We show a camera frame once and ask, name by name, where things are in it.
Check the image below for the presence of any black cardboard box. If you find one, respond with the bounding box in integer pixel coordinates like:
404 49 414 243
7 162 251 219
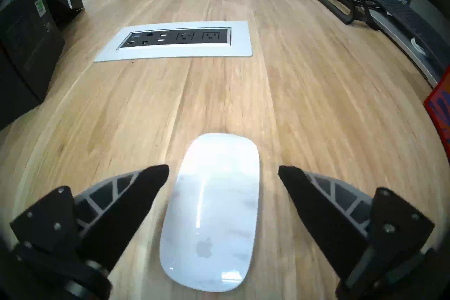
0 0 85 131

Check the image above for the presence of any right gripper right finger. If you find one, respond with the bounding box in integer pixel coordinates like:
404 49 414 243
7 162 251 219
278 166 436 290

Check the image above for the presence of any white computer mouse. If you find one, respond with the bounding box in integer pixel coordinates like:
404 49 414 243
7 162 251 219
159 133 261 293

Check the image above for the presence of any red floral tissue box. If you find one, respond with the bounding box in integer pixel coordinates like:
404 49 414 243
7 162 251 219
424 66 450 166

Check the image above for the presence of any silver table power outlet panel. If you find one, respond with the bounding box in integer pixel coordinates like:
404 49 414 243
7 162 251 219
94 21 253 62

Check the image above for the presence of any black keyboard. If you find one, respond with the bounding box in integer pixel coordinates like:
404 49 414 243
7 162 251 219
369 11 443 87
373 0 450 68

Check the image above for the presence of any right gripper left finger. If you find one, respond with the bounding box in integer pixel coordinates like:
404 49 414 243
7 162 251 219
10 164 170 272

